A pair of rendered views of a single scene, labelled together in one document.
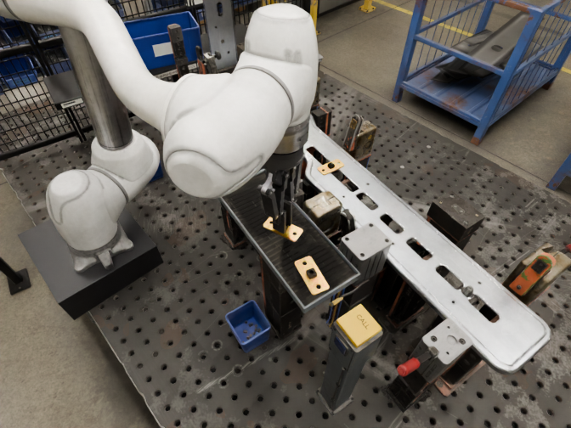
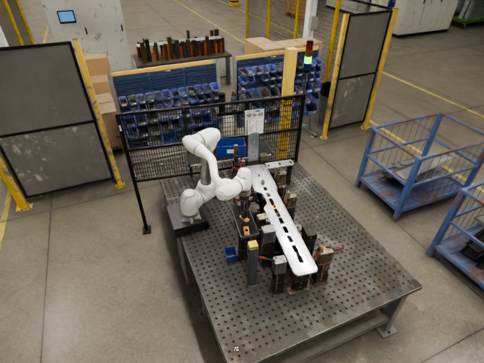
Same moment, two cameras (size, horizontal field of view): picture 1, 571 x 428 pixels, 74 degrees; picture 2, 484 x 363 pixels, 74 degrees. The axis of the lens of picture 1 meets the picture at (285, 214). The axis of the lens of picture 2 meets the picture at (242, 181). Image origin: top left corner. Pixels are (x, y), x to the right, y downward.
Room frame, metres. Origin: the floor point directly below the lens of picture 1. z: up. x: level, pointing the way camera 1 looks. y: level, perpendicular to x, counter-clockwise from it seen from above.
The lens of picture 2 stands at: (-1.16, -0.56, 2.87)
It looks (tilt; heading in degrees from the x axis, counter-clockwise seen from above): 38 degrees down; 19
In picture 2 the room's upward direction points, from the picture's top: straight up
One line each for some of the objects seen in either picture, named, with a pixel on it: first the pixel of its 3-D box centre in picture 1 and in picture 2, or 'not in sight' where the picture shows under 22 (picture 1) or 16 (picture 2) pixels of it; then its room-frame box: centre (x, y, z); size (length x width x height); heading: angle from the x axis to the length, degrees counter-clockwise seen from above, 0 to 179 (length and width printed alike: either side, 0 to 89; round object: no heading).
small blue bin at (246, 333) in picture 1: (249, 328); (230, 254); (0.47, 0.11, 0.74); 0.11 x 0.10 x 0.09; 33
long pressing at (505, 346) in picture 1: (336, 171); (276, 209); (0.88, -0.16, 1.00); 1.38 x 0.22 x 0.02; 33
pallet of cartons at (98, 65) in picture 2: not in sight; (92, 83); (3.74, 4.30, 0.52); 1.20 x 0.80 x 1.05; 39
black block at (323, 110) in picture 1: (319, 141); (281, 197); (1.21, -0.14, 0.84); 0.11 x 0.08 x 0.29; 123
